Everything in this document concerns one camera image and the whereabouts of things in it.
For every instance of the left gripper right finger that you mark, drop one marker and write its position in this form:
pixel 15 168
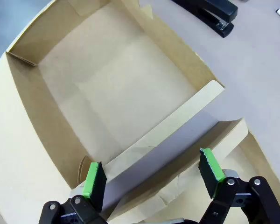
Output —
pixel 210 172

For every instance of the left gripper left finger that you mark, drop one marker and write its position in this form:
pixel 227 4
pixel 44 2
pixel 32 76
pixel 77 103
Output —
pixel 93 184

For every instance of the black stapler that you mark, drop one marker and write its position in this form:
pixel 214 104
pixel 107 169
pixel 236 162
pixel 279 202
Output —
pixel 224 9

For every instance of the large open cardboard box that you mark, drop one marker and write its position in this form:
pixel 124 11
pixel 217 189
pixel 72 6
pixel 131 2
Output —
pixel 119 93

